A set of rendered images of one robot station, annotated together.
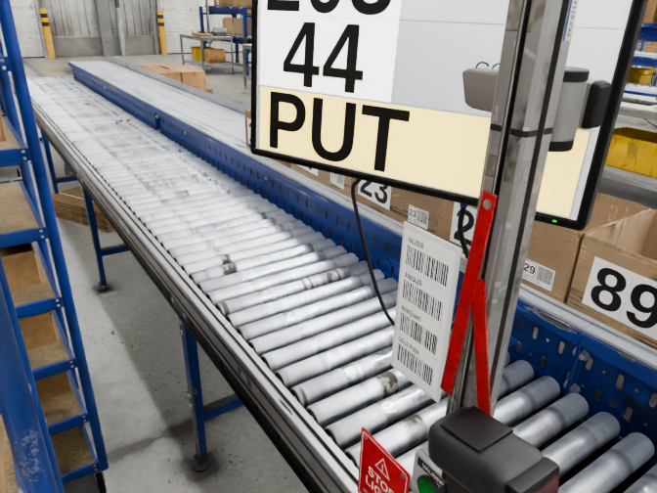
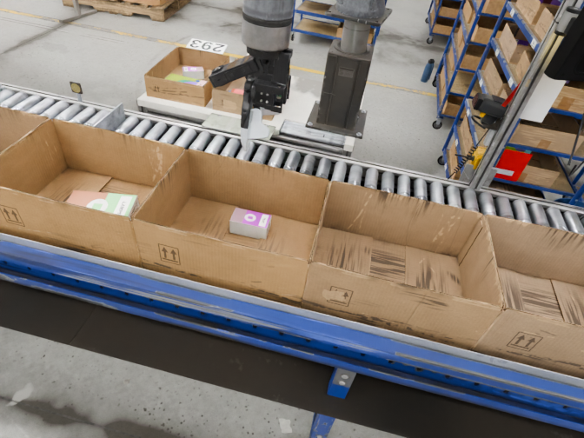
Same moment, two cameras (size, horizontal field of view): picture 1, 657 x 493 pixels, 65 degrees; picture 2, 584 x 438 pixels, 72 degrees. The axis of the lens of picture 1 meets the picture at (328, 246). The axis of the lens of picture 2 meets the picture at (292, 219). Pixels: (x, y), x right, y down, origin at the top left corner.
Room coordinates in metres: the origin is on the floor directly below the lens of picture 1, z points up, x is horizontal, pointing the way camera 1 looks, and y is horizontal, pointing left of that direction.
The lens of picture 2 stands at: (0.82, -1.64, 1.66)
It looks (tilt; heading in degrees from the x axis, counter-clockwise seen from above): 43 degrees down; 131
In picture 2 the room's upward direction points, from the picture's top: 8 degrees clockwise
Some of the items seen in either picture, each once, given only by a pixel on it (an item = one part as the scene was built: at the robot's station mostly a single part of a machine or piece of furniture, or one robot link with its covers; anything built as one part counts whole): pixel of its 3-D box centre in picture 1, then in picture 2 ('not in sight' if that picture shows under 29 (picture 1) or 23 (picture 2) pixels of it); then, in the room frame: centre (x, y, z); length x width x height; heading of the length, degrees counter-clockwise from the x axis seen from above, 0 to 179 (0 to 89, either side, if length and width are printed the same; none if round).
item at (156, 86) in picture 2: not in sight; (190, 75); (-0.85, -0.64, 0.80); 0.38 x 0.28 x 0.10; 126
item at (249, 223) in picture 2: not in sight; (250, 223); (0.22, -1.13, 0.91); 0.10 x 0.06 x 0.05; 36
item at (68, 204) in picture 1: (101, 204); not in sight; (3.64, 1.71, 0.06); 0.69 x 0.47 x 0.13; 63
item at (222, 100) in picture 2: not in sight; (253, 87); (-0.59, -0.46, 0.80); 0.38 x 0.28 x 0.10; 126
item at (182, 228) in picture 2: not in sight; (239, 222); (0.25, -1.19, 0.96); 0.39 x 0.29 x 0.17; 35
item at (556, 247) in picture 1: (535, 226); not in sight; (1.22, -0.52, 0.96); 0.39 x 0.29 x 0.17; 34
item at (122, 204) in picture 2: not in sight; (101, 216); (-0.01, -1.43, 0.92); 0.16 x 0.11 x 0.07; 47
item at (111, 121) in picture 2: not in sight; (92, 139); (-0.61, -1.23, 0.76); 0.46 x 0.01 x 0.09; 125
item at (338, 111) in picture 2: not in sight; (344, 86); (-0.21, -0.26, 0.91); 0.26 x 0.26 x 0.33; 34
